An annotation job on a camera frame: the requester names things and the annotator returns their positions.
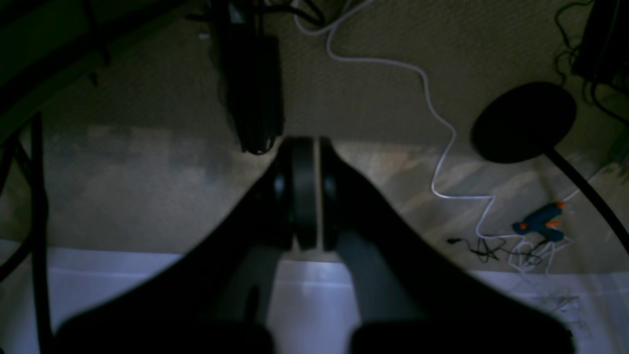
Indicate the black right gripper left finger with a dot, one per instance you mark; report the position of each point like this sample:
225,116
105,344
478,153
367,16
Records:
215,299

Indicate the black round stand base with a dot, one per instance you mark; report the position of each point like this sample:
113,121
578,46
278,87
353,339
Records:
519,124

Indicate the blue orange glue gun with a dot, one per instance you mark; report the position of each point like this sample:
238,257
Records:
542,222

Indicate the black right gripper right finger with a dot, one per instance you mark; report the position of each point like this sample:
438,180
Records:
411,299

